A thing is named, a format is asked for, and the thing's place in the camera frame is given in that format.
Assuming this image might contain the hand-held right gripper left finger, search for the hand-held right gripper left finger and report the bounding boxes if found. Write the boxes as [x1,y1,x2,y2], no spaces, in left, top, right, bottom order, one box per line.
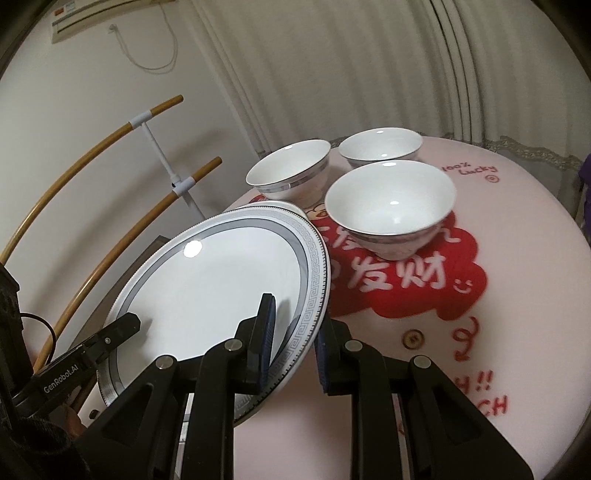
[76,292,278,480]

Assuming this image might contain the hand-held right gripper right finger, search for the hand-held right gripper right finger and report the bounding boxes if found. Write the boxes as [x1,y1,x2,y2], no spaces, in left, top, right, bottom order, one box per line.
[314,318,536,480]

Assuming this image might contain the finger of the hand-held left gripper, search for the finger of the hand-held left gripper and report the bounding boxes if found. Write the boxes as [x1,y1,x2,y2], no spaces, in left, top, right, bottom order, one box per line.
[85,312,141,366]

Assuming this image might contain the white bowl grey band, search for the white bowl grey band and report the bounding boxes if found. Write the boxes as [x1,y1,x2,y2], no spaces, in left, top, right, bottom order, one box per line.
[338,127,424,169]
[324,160,458,261]
[245,139,332,208]

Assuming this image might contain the dark fuzzy cloth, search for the dark fuzzy cloth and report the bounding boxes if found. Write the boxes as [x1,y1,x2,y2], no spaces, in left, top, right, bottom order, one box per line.
[0,413,81,480]

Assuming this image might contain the wooden ballet barre stand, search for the wooden ballet barre stand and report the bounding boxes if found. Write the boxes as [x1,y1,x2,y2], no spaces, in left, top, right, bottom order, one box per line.
[32,157,223,370]

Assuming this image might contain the long wooden barre bar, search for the long wooden barre bar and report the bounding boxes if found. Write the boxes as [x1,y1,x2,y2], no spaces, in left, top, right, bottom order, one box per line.
[0,95,184,264]

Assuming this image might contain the white barre stand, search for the white barre stand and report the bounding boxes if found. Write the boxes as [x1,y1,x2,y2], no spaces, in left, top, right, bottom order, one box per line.
[129,110,206,220]

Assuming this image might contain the round table, pink printed cloth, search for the round table, pink printed cloth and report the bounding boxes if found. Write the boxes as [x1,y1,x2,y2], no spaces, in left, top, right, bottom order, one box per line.
[222,134,591,480]

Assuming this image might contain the white air conditioner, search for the white air conditioner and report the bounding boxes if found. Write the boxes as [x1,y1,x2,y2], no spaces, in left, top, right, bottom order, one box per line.
[48,0,153,44]

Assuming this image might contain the purple cloth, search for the purple cloth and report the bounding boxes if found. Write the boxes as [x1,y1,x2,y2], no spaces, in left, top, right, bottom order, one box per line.
[577,154,591,213]

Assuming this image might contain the black cable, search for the black cable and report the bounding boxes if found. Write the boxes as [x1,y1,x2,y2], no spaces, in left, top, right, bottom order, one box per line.
[18,312,57,370]

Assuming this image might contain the white power cord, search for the white power cord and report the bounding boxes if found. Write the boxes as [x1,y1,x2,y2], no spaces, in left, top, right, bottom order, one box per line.
[108,25,178,72]

